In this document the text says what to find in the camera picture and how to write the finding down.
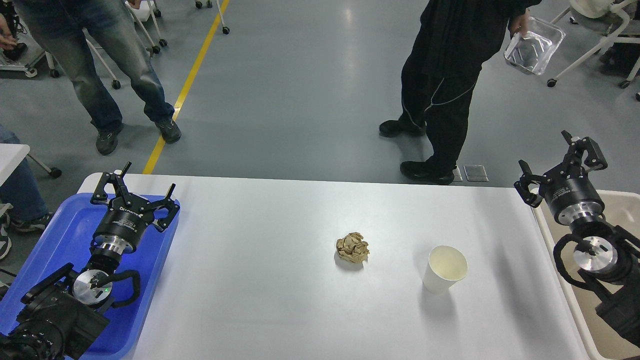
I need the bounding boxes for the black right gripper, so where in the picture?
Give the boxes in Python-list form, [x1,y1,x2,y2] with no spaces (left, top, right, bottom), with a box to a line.
[514,130,608,226]

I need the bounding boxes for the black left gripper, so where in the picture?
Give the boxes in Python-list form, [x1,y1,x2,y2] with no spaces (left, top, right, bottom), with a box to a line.
[90,161,181,254]

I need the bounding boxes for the white paper cup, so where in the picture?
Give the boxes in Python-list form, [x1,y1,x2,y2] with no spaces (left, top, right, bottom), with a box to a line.
[422,244,469,295]

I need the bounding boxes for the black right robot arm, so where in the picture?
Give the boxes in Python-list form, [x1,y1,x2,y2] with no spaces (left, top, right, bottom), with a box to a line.
[513,130,640,346]

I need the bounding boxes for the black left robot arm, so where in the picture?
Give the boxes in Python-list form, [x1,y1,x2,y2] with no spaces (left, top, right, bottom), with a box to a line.
[1,170,180,360]

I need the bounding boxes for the beige plastic bin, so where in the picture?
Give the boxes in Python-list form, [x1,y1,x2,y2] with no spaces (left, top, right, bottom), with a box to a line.
[528,178,639,360]

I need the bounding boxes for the right metal floor plate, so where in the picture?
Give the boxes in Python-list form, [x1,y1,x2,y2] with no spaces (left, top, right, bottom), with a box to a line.
[462,165,490,182]

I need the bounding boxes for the metal floor plate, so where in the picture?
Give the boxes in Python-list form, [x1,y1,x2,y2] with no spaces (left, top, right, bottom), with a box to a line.
[462,165,490,182]
[452,166,464,182]

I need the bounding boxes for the blue plastic tray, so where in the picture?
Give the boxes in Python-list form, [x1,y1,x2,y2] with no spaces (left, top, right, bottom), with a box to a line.
[0,193,179,360]

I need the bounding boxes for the left metal floor plate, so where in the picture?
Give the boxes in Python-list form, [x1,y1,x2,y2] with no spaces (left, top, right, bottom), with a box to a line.
[452,166,464,182]

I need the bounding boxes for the clear plastic container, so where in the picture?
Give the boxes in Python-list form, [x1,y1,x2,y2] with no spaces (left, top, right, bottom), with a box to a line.
[503,16,566,76]

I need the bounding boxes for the seated person in jeans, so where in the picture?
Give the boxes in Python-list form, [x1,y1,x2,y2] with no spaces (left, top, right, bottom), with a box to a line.
[0,124,56,261]

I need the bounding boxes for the white side table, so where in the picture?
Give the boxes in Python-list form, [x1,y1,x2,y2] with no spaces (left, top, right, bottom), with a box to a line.
[0,143,30,185]

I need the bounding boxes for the white chair at right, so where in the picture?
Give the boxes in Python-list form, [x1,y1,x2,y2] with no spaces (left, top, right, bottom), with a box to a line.
[546,0,640,88]

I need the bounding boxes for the white chair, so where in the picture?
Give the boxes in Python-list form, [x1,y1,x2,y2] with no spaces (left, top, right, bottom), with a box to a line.
[546,0,640,88]
[45,0,169,91]

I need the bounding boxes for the person in black clothes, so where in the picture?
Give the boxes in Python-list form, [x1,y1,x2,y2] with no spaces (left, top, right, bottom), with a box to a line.
[379,0,538,185]

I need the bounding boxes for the white chair at left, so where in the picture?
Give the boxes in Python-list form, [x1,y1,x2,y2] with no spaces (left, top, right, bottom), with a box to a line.
[45,0,169,91]

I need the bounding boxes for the person in blue jeans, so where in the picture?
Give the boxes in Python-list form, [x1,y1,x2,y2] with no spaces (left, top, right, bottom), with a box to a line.
[0,0,183,156]

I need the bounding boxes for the crumpled brown paper ball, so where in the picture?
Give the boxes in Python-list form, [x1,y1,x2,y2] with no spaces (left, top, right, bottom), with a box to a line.
[335,232,370,264]

